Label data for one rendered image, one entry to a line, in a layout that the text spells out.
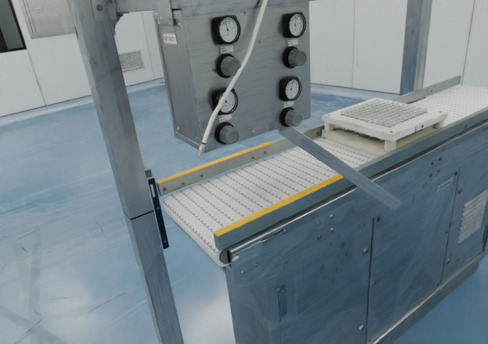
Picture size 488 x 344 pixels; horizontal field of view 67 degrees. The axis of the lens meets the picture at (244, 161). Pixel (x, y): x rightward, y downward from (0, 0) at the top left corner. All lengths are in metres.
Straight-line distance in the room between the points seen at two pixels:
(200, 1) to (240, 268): 0.48
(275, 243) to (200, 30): 0.45
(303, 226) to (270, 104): 0.31
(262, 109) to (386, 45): 3.82
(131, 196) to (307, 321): 0.57
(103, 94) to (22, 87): 4.89
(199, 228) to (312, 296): 0.41
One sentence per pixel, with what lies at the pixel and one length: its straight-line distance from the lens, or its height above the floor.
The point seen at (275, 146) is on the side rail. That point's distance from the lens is 1.04.
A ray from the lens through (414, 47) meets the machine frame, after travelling 1.50.
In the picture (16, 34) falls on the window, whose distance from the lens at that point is 5.65.
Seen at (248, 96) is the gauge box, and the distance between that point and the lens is 0.57.
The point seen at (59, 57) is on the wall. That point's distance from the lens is 5.77.
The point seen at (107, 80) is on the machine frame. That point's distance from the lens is 0.81.
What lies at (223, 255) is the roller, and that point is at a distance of 0.71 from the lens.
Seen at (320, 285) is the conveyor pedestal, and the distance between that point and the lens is 1.05.
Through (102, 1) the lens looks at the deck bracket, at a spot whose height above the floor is 1.25.
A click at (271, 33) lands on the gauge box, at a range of 0.58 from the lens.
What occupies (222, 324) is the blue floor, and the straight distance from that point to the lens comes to 1.67.
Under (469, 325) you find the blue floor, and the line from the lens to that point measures 1.78.
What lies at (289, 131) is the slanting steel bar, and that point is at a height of 1.00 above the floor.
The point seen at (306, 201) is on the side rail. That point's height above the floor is 0.84.
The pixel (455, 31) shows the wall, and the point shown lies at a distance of 4.08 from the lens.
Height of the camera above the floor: 1.24
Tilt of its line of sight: 24 degrees down
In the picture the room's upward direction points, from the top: 6 degrees counter-clockwise
